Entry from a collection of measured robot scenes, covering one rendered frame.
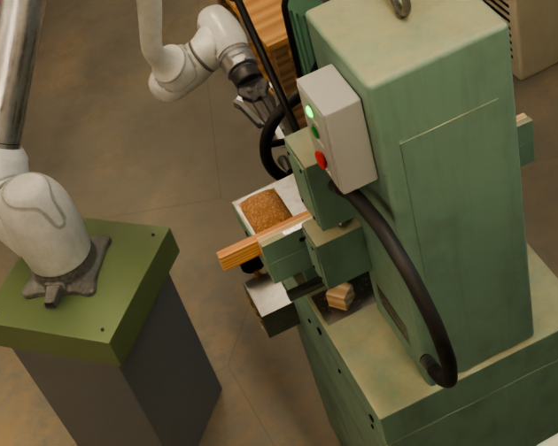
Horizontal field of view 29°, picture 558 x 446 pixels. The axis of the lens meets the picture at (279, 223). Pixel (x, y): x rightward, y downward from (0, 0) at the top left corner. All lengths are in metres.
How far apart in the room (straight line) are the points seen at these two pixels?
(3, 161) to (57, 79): 1.89
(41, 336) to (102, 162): 1.51
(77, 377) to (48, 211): 0.49
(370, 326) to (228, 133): 1.84
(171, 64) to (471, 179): 1.28
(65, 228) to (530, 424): 1.07
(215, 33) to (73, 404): 1.01
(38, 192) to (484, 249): 1.03
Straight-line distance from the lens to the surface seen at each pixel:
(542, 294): 2.09
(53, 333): 2.45
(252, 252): 2.11
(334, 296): 2.09
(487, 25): 1.51
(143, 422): 2.73
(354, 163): 1.55
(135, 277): 2.47
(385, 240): 1.56
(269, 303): 2.40
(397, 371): 2.01
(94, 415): 2.81
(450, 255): 1.73
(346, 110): 1.49
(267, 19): 3.36
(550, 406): 2.22
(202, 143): 3.81
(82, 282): 2.49
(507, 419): 2.17
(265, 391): 3.04
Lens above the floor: 2.43
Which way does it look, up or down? 45 degrees down
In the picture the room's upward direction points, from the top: 18 degrees counter-clockwise
